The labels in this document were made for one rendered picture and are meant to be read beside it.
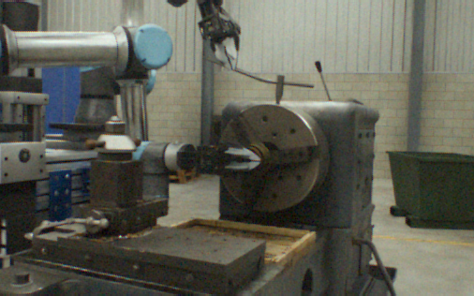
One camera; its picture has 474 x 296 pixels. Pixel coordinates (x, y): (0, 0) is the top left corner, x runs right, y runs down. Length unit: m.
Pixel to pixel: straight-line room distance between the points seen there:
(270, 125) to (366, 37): 10.17
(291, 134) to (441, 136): 10.13
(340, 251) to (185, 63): 10.94
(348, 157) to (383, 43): 10.08
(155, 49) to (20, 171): 0.45
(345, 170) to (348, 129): 0.12
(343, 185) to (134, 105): 0.67
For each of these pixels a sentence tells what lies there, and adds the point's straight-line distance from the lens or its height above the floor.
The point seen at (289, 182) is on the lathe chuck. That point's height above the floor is 1.02.
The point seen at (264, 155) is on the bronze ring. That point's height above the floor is 1.09.
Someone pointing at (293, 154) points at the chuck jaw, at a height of 1.10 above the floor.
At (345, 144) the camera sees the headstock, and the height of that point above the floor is 1.12.
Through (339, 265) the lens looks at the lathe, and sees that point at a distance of 1.51.
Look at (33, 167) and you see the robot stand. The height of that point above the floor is 1.06.
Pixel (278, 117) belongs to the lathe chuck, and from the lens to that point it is 1.35.
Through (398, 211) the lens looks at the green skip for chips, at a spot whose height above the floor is 0.08.
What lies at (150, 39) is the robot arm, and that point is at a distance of 1.26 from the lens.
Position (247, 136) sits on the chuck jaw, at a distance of 1.31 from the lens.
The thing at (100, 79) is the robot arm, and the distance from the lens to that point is 1.66.
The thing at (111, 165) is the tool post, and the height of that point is 1.10.
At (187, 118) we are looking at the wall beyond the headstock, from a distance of 12.04.
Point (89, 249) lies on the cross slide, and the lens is 0.86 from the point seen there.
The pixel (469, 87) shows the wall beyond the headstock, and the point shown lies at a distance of 11.53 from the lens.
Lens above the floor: 1.18
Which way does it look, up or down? 3 degrees down
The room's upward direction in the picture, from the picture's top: 2 degrees clockwise
